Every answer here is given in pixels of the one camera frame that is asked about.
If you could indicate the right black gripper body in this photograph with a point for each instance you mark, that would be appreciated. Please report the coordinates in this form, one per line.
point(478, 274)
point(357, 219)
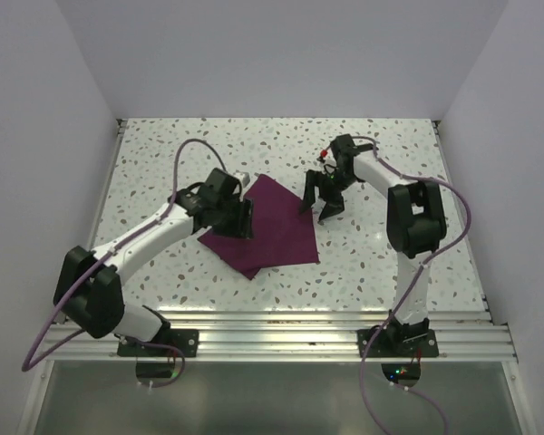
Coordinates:
point(336, 182)

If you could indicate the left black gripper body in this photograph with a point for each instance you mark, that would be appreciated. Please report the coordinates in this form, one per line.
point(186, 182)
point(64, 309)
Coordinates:
point(227, 221)

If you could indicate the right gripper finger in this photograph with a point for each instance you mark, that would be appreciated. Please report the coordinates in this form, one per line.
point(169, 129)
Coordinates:
point(331, 209)
point(309, 196)

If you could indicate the purple cloth mat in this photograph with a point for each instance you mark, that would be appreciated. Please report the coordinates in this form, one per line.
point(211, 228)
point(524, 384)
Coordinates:
point(282, 236)

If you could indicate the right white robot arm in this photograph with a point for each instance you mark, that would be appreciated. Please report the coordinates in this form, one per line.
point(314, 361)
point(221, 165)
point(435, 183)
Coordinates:
point(415, 227)

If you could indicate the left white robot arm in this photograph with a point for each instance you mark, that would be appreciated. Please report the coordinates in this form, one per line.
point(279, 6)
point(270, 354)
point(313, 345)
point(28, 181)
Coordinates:
point(89, 289)

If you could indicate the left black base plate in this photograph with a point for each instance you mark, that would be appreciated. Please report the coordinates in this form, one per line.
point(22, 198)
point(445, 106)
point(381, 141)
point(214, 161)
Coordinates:
point(168, 342)

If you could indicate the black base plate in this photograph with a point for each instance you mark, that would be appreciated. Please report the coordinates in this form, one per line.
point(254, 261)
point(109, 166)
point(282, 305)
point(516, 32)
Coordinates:
point(168, 342)
point(398, 341)

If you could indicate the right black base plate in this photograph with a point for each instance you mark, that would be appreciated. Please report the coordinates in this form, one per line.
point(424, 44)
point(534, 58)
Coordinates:
point(398, 341)

